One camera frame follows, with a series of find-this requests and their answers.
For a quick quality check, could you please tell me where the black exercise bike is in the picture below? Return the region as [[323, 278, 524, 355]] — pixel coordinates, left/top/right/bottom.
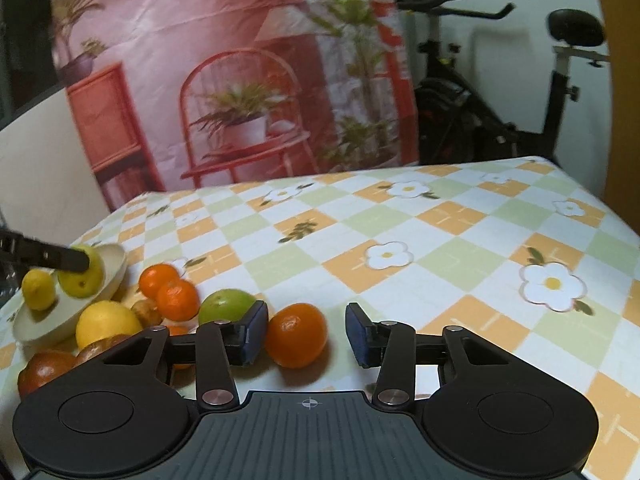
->
[[395, 0, 613, 166]]

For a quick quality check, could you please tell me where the smooth brown fruit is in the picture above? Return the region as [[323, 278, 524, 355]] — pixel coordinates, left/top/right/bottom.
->
[[75, 334, 133, 365]]

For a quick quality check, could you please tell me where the cream plate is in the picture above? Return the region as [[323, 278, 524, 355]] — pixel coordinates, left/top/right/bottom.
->
[[12, 242, 128, 346]]

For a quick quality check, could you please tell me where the large green lime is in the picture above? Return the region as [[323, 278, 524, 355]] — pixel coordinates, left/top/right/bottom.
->
[[198, 288, 257, 328]]

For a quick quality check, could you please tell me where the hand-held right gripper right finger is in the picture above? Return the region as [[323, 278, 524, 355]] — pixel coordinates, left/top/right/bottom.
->
[[345, 302, 511, 407]]

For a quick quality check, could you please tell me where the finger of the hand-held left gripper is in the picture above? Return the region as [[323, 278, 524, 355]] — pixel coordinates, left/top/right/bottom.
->
[[0, 232, 91, 273]]

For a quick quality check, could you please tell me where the yellow-green lemon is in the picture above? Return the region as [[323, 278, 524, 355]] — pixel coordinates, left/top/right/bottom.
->
[[56, 245, 105, 298]]

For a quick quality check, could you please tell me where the checked flower tablecloth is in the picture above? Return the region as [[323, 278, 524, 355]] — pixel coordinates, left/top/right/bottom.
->
[[0, 155, 640, 480]]

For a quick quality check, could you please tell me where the knobbly brown fruit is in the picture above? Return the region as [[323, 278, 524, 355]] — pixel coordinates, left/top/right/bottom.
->
[[131, 299, 163, 328]]

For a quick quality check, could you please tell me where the small tangerine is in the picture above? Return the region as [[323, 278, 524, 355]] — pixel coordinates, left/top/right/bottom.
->
[[156, 279, 201, 322], [165, 325, 198, 371], [138, 263, 181, 300]]

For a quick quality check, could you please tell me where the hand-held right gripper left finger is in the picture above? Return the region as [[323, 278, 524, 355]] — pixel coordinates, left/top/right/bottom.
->
[[102, 301, 271, 409]]

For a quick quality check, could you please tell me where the red-brown apple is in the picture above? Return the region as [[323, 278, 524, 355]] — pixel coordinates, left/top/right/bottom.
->
[[17, 351, 78, 398]]

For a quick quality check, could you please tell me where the white panel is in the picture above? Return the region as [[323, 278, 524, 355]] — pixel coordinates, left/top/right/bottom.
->
[[0, 85, 112, 248]]

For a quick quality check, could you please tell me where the large orange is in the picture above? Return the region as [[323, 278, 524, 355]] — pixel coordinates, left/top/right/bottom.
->
[[264, 303, 328, 369]]

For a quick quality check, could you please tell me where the small lemon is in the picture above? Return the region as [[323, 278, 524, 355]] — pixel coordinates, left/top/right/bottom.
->
[[21, 269, 57, 311]]

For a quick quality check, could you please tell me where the printed backdrop cloth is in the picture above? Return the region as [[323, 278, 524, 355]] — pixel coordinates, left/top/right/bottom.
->
[[50, 0, 418, 206]]

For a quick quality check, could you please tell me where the large lemon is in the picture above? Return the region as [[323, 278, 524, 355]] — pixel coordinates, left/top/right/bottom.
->
[[75, 300, 144, 352]]

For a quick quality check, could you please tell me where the yellow wooden panel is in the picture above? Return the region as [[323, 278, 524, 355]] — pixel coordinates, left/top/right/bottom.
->
[[587, 0, 640, 241]]

